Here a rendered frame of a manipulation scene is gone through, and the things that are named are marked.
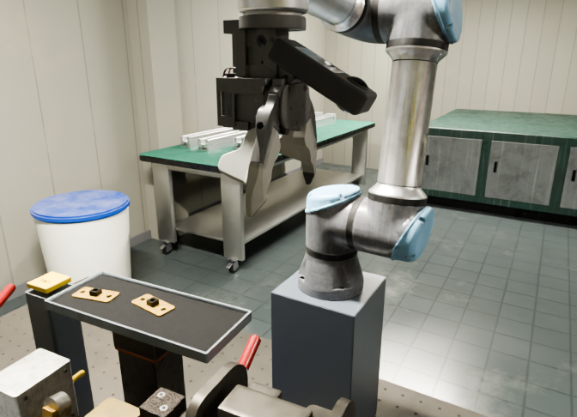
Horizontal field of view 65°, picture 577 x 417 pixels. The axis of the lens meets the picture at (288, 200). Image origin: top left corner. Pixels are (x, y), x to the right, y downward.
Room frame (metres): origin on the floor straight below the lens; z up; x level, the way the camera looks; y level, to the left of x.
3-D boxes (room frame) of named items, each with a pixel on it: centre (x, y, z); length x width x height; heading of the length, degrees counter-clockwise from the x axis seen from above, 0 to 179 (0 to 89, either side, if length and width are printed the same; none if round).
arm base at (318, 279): (0.94, -0.10, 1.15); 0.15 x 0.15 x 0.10
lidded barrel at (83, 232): (2.78, 1.33, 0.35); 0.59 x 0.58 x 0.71; 61
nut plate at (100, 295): (0.78, 0.37, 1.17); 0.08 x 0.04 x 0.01; 73
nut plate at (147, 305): (0.75, 0.25, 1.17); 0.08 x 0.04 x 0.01; 53
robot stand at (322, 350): (0.94, -0.10, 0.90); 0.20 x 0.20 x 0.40; 60
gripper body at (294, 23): (0.52, 0.02, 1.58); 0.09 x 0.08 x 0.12; 64
